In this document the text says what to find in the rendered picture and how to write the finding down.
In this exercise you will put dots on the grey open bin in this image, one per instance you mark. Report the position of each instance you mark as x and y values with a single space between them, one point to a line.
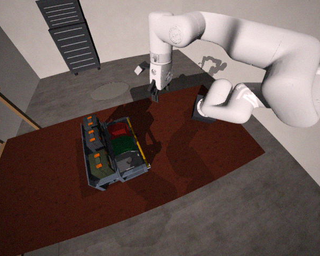
123 158

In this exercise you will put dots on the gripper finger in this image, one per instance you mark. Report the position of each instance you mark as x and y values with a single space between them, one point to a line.
167 87
154 95

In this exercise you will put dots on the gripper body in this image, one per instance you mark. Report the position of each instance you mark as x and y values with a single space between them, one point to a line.
161 73

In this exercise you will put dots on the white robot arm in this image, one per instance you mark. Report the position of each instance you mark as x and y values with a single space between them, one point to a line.
290 87

